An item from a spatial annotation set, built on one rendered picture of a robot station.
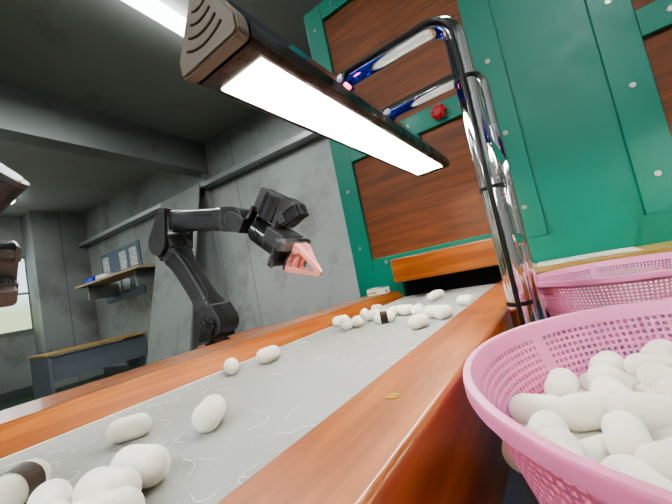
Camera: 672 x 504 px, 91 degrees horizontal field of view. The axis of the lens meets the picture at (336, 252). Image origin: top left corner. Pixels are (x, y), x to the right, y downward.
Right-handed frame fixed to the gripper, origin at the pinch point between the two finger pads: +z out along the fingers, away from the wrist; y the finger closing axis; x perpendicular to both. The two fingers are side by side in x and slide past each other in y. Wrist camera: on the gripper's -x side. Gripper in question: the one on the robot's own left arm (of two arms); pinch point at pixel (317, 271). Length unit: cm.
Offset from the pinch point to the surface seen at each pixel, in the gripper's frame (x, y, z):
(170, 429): 1.2, -39.4, 16.9
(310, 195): 36, 230, -188
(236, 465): -6.1, -41.6, 25.5
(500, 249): -21.1, -14.0, 29.1
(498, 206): -25.2, -14.0, 26.7
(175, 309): 223, 163, -266
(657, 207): -38, 42, 46
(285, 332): 9.2, -9.7, 4.5
